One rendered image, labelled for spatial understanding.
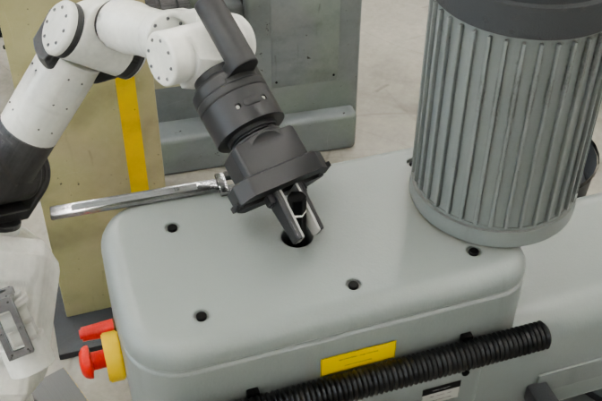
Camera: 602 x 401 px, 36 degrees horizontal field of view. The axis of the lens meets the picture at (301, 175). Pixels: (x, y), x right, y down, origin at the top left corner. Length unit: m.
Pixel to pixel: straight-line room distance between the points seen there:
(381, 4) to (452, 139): 4.45
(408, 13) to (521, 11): 4.48
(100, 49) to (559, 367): 0.75
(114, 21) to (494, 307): 0.60
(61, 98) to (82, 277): 2.12
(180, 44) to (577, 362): 0.67
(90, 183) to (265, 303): 2.20
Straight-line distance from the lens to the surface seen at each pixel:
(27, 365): 1.37
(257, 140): 1.05
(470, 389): 1.22
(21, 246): 1.46
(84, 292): 3.50
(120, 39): 1.23
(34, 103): 1.37
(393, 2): 5.48
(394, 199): 1.13
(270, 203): 1.04
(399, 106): 4.60
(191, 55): 1.07
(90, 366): 1.13
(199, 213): 1.11
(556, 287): 1.25
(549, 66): 0.95
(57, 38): 1.29
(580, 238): 1.33
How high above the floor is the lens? 2.63
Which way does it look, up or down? 39 degrees down
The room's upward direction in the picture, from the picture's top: 1 degrees clockwise
